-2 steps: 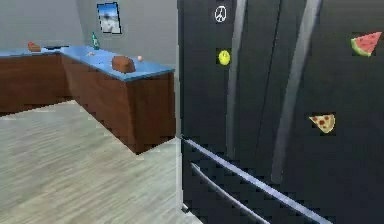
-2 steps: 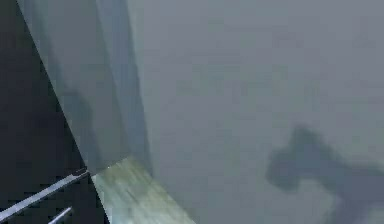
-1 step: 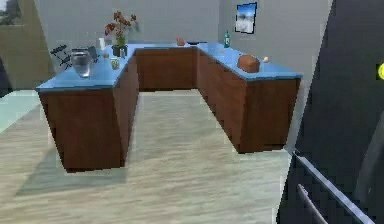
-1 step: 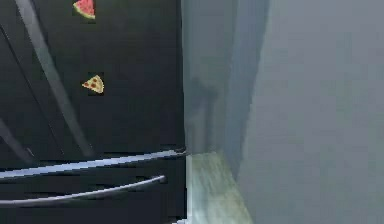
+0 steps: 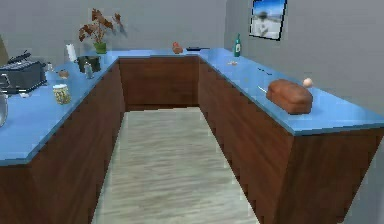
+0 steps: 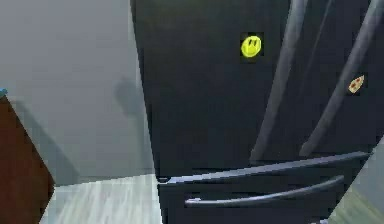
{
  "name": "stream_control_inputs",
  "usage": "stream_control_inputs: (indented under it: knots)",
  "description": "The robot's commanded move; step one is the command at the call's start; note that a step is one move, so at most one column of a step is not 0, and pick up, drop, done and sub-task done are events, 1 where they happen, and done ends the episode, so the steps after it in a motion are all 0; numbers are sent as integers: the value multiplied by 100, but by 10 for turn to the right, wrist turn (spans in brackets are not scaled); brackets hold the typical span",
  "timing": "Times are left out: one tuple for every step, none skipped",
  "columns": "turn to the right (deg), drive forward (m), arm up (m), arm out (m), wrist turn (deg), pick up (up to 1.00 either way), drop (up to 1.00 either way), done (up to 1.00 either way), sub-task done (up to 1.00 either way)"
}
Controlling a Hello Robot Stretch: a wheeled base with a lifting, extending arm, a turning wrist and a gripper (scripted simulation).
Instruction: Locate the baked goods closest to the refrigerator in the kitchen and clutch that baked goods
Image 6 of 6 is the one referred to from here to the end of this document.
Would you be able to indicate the yellow smiley face magnet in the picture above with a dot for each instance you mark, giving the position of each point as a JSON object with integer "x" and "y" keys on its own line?
{"x": 251, "y": 46}

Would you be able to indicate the black refrigerator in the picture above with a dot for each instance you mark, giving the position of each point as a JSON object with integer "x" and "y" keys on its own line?
{"x": 200, "y": 110}

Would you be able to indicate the brown wooden cabinet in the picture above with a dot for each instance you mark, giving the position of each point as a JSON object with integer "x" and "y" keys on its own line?
{"x": 20, "y": 166}

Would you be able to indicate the pizza slice magnet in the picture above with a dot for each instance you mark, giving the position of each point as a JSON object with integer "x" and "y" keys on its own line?
{"x": 356, "y": 84}

